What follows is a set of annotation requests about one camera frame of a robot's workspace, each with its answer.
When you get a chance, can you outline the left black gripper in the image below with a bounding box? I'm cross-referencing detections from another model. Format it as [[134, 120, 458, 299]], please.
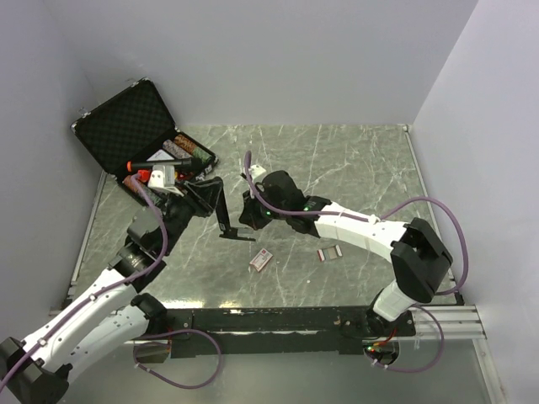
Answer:
[[159, 179, 222, 254]]

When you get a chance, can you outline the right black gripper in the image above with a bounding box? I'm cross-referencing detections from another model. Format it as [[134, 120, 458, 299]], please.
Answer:
[[239, 184, 291, 231]]

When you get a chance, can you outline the black stapler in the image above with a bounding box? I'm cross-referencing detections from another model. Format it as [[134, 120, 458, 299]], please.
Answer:
[[215, 177, 255, 242]]

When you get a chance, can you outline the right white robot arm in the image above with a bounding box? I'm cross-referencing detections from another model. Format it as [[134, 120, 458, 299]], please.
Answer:
[[239, 166, 453, 335]]

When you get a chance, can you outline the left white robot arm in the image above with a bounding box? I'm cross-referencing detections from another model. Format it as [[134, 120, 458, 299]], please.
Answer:
[[1, 177, 223, 403]]

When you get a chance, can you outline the red white staple box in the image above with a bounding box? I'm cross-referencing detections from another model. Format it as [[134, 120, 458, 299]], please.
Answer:
[[249, 248, 273, 272]]

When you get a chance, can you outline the striped staple strip pack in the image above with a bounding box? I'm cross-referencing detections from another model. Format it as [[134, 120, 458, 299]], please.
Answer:
[[317, 245, 343, 262]]

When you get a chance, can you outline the black orange marker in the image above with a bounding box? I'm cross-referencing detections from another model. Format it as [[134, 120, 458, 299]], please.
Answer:
[[126, 157, 204, 173]]

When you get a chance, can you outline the black poker chip case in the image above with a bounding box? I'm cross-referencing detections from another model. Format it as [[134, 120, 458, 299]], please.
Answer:
[[71, 77, 218, 205]]

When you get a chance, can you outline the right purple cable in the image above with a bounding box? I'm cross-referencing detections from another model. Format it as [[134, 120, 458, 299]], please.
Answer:
[[243, 150, 469, 375]]

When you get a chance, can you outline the purple cable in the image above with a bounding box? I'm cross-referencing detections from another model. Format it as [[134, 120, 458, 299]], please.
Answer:
[[243, 150, 469, 375], [0, 174, 224, 389]]

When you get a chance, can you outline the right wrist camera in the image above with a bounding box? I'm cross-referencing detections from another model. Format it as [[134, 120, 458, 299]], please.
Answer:
[[247, 164, 267, 183]]

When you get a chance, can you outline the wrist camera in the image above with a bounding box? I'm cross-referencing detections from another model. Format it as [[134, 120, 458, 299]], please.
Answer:
[[247, 164, 267, 183], [137, 165, 176, 192]]

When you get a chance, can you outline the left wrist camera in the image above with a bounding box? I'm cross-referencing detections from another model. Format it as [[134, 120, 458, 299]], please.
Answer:
[[137, 165, 176, 192]]

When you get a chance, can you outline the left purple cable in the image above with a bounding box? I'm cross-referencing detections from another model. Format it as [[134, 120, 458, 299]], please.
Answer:
[[0, 174, 224, 389]]

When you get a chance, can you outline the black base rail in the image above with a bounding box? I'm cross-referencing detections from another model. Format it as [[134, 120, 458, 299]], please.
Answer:
[[138, 306, 416, 359]]

